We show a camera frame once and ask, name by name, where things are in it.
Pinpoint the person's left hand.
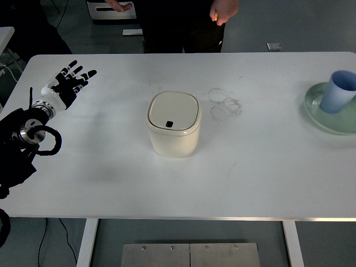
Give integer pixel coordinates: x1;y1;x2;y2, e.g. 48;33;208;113
209;0;240;27

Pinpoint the person's right hand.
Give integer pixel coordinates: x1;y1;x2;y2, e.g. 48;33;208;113
105;0;135;13

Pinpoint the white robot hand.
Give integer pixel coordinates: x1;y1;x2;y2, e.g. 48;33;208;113
41;60;98;111

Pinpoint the cream lidded trash bin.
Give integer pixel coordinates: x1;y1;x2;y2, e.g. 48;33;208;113
146;90;203;159

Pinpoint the white device with dark slot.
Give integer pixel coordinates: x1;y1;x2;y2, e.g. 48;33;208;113
86;0;137;21

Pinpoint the small white side table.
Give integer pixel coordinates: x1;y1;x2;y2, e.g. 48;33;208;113
0;26;23;78

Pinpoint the blue ribbed cup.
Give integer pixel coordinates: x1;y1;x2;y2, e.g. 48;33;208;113
319;70;356;114

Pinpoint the white table leg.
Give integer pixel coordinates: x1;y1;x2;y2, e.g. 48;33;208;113
76;219;100;267
281;221;304;267

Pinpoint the pale green plate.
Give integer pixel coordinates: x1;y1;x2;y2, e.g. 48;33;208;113
303;82;356;136

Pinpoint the grey metal plate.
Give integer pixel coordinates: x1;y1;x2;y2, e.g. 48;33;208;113
121;243;191;267
190;243;261;267

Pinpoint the white cable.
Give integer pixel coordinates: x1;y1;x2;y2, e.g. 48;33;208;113
0;63;18;82

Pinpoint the black floor cable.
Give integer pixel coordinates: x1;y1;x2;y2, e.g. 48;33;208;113
37;218;48;267
58;218;78;265

